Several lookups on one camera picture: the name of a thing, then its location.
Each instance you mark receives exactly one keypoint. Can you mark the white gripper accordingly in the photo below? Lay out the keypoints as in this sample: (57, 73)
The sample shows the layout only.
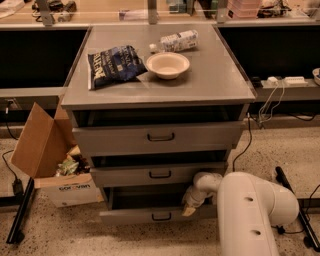
(192, 199)

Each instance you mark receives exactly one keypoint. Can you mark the grey bottom drawer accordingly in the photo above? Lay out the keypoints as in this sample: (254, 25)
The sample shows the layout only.
(143, 213)

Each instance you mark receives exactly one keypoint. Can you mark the grey drawer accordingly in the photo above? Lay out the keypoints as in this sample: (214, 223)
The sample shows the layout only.
(143, 213)
(149, 139)
(153, 174)

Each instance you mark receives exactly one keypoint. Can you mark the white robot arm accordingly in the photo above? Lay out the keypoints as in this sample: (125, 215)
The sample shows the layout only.
(248, 207)

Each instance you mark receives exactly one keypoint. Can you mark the grey top drawer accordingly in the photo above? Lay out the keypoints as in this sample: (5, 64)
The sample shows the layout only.
(149, 139)

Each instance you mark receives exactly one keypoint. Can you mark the grey middle drawer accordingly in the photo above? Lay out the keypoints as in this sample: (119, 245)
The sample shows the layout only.
(153, 174)

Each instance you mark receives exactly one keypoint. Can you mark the grey drawer cabinet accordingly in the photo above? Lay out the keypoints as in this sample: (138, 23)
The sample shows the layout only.
(212, 90)

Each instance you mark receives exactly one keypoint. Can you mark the open cardboard box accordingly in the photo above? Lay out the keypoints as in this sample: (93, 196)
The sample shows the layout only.
(44, 143)

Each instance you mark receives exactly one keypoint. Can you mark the black table leg right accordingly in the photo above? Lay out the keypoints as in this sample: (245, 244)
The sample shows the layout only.
(310, 240)

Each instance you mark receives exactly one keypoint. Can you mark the black table leg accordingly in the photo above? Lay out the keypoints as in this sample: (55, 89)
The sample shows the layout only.
(310, 240)
(16, 235)

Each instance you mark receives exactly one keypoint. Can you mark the green snack packet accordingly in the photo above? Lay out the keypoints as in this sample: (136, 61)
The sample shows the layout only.
(67, 167)

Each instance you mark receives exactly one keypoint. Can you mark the white paper bowl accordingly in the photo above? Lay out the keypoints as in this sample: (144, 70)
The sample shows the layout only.
(167, 65)

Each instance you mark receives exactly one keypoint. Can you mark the white charger plug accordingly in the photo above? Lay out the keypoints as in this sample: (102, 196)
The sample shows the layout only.
(272, 80)

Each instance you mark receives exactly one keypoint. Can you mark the blue chip bag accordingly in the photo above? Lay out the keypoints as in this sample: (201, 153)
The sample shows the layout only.
(116, 65)

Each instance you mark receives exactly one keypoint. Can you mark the white power strip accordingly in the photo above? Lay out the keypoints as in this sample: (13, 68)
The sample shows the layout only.
(295, 81)

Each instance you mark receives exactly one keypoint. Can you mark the clear plastic water bottle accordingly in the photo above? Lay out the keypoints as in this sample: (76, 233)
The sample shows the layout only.
(176, 42)

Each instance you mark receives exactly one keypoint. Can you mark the black power adapter left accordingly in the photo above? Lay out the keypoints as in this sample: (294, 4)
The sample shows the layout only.
(17, 187)

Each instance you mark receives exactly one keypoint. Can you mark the black table leg left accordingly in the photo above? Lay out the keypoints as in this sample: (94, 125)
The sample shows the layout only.
(16, 235)

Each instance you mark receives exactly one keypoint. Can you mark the pink plastic container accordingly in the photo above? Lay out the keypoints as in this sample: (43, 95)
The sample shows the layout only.
(243, 9)

